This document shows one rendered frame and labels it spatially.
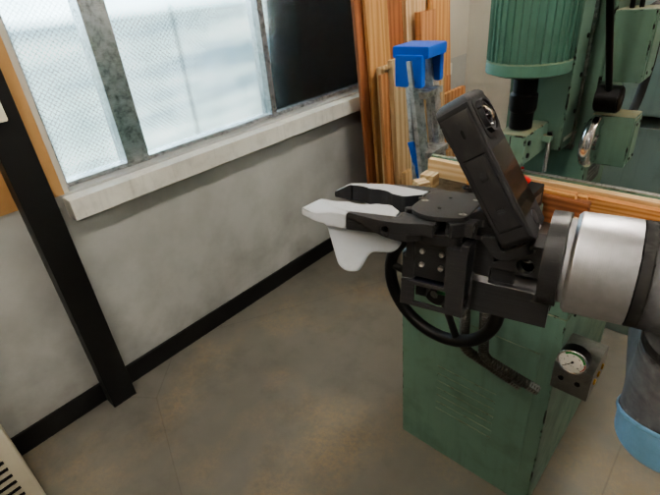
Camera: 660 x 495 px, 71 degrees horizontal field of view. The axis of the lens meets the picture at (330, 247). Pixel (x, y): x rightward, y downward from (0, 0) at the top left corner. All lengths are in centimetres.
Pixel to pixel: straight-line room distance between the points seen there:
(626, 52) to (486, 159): 97
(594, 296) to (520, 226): 7
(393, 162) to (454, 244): 221
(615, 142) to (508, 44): 38
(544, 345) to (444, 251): 87
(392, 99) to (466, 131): 212
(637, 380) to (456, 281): 15
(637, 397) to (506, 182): 19
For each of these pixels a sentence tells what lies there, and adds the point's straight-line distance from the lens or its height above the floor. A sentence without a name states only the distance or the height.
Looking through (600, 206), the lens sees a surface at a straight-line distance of 119.
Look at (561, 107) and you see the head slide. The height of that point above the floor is 110.
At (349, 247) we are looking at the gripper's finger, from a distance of 39.
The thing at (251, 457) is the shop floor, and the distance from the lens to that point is 178.
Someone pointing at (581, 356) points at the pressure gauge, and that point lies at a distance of 112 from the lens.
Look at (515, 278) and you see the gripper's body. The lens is 38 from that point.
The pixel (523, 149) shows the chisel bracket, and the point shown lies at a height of 104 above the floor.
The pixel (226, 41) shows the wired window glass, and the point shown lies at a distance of 216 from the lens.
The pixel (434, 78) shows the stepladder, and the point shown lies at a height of 102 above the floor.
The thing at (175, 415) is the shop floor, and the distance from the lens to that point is 199.
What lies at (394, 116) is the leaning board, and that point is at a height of 77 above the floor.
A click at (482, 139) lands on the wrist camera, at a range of 34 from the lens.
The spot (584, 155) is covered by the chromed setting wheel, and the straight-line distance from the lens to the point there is 125.
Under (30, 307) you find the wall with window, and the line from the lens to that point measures 189.
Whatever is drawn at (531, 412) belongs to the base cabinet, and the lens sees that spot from 139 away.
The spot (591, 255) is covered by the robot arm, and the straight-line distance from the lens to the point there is 35.
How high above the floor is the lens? 141
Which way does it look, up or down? 30 degrees down
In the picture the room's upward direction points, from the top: 5 degrees counter-clockwise
